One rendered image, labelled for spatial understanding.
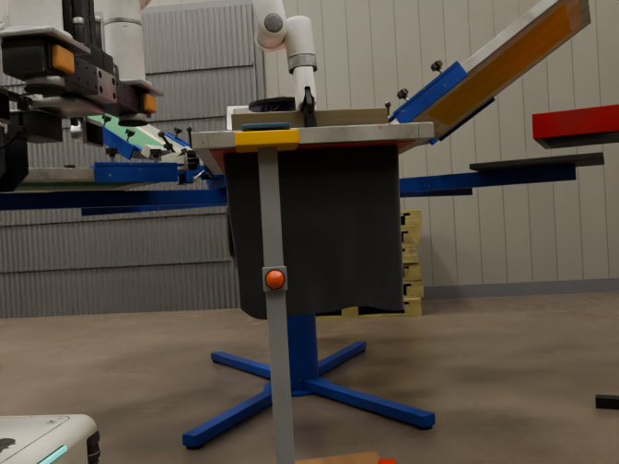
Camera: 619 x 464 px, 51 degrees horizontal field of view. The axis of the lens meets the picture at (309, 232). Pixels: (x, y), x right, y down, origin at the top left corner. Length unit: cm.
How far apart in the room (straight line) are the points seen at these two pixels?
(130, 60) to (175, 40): 469
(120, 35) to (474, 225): 467
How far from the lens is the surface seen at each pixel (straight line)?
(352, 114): 170
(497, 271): 607
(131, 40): 175
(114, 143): 318
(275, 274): 131
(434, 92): 247
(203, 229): 613
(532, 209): 611
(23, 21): 134
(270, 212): 135
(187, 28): 642
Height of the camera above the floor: 76
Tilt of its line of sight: 1 degrees down
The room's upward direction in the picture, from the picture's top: 3 degrees counter-clockwise
